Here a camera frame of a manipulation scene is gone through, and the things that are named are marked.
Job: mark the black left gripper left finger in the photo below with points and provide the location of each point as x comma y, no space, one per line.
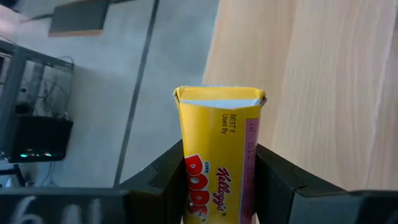
149,193

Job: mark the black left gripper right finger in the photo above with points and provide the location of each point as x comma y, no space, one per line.
286,199

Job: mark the yellow Corn Pops cereal box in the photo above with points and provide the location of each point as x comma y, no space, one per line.
217,140

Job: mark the black computer box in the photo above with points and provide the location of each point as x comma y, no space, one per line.
40,137

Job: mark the black floor mat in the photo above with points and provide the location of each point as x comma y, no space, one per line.
77,17

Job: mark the wooden shelf with black frame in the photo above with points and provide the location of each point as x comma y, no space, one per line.
311,93

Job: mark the grey metal desk frame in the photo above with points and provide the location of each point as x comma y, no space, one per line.
14,81

